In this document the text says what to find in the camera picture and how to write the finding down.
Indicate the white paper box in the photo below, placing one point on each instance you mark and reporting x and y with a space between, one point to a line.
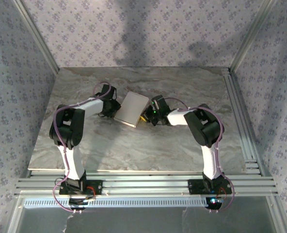
132 109

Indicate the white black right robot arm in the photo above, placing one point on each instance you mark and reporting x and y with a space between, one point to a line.
210 162

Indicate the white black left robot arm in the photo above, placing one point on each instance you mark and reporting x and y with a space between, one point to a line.
73 162

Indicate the aluminium mounting rail bed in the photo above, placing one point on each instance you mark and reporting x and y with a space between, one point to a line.
146 184

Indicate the aluminium side rail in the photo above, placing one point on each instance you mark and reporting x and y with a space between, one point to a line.
231 85

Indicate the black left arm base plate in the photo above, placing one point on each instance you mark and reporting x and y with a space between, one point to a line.
97 188

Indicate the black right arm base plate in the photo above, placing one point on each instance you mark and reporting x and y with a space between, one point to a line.
194 188

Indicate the aluminium corner post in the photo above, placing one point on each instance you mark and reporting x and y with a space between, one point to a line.
38 36
251 36

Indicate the aluminium frame rail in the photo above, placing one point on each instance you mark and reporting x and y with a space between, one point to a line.
13 218
280 218

